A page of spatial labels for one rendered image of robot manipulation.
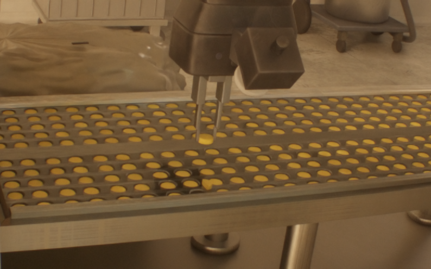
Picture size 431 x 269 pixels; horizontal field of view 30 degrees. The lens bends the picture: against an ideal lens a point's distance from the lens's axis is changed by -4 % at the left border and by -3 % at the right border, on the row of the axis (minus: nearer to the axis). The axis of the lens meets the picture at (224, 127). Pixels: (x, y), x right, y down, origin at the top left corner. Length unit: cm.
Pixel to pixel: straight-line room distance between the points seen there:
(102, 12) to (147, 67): 317
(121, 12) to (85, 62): 321
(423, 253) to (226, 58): 44
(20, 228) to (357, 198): 26
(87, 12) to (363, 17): 154
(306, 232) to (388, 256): 23
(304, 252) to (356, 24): 387
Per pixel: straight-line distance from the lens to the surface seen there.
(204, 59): 50
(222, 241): 82
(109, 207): 56
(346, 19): 454
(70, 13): 393
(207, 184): 60
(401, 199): 66
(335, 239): 87
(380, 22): 462
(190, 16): 50
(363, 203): 63
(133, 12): 401
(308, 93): 81
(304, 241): 65
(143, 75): 79
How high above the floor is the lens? 122
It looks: 22 degrees down
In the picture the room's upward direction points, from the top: 7 degrees clockwise
